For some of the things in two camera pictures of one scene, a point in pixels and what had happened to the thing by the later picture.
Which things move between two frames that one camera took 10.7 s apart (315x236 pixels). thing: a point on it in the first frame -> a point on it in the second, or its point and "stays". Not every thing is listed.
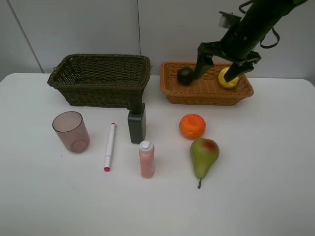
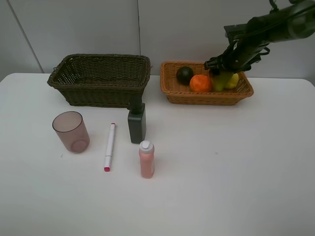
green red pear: x=204 y=152 -> x=219 y=81
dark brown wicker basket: x=101 y=80 stays
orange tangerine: x=192 y=126 -> x=201 y=83
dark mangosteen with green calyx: x=185 y=75 stays
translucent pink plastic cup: x=71 y=128 stays
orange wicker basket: x=207 y=90 stays
